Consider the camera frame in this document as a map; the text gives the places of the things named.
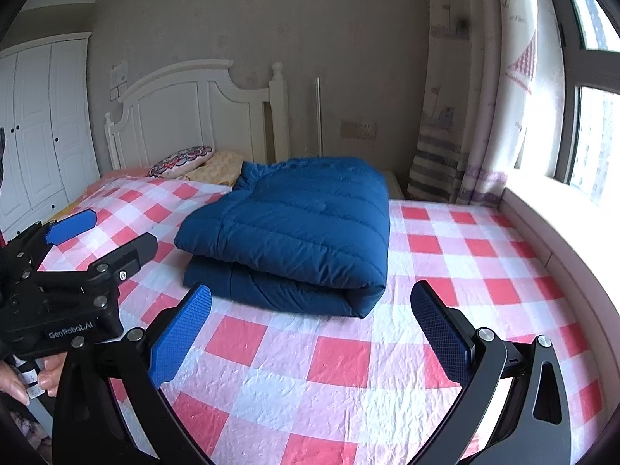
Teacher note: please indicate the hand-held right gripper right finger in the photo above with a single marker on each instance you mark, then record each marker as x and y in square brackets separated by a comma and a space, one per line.
[438, 334]

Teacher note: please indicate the white wall switch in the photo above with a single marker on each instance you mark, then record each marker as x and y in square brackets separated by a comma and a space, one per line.
[118, 93]

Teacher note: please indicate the beige wall outlet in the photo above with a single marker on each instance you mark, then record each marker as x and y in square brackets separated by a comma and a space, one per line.
[358, 130]

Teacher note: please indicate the printed striped curtain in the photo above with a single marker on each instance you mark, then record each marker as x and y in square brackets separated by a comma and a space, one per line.
[455, 106]

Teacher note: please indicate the person's patterned clothing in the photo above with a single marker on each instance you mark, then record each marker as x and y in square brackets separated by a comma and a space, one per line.
[24, 431]

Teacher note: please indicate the window sill ledge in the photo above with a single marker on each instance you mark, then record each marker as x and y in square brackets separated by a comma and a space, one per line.
[557, 213]

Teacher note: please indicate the white wall sticker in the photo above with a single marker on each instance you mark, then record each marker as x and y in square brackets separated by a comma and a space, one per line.
[120, 71]

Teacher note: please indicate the pink checkered bed sheet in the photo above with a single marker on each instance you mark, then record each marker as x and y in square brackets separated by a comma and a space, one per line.
[339, 363]

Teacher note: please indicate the blue puffer jacket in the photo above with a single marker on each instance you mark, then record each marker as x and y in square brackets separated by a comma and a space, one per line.
[300, 223]

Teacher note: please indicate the white nightstand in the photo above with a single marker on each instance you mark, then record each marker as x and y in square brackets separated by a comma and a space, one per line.
[395, 184]

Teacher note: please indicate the person's left hand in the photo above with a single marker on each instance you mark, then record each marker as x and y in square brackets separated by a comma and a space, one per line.
[51, 378]

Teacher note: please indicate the white bed headboard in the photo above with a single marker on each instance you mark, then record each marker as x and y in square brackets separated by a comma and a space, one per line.
[169, 116]

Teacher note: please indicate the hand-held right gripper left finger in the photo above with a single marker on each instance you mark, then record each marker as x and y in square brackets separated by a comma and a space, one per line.
[181, 334]

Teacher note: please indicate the white wardrobe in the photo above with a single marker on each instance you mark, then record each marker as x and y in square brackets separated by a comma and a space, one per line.
[38, 131]

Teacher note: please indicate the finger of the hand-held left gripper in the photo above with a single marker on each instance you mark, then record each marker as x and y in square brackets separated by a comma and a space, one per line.
[72, 225]
[135, 252]

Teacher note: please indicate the dark framed window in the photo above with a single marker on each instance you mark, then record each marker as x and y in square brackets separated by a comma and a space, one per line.
[569, 121]

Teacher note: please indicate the cream pillow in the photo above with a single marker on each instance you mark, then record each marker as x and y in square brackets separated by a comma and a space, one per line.
[218, 167]

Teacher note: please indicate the colourful patterned pillow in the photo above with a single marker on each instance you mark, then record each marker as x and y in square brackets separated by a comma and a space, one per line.
[181, 161]

